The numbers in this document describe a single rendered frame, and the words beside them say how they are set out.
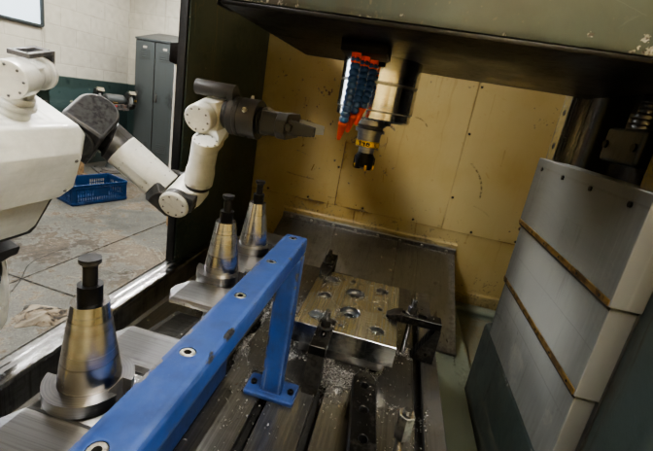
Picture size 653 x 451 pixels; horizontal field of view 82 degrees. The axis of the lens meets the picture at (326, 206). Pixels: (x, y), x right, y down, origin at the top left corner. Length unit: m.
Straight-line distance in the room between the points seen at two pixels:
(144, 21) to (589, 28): 6.58
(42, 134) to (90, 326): 0.63
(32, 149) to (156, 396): 0.64
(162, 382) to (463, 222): 1.69
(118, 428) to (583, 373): 0.66
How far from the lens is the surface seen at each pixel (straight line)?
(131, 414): 0.34
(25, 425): 0.36
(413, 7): 0.51
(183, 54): 1.36
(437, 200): 1.88
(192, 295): 0.48
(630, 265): 0.70
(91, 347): 0.34
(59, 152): 0.93
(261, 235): 0.60
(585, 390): 0.79
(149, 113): 6.12
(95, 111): 1.07
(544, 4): 0.53
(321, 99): 1.87
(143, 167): 1.06
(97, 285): 0.33
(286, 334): 0.73
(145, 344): 0.41
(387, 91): 0.75
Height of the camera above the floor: 1.46
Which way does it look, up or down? 15 degrees down
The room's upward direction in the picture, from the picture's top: 10 degrees clockwise
